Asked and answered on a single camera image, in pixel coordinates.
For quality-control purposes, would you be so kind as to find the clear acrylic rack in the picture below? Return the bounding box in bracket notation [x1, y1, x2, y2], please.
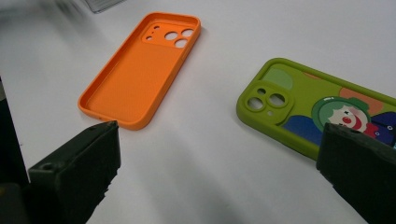
[83, 0, 127, 14]

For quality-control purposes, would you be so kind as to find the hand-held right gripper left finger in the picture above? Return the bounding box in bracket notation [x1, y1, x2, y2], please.
[27, 120, 121, 224]

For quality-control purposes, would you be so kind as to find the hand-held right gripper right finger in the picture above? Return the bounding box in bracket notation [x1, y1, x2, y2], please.
[316, 121, 396, 224]

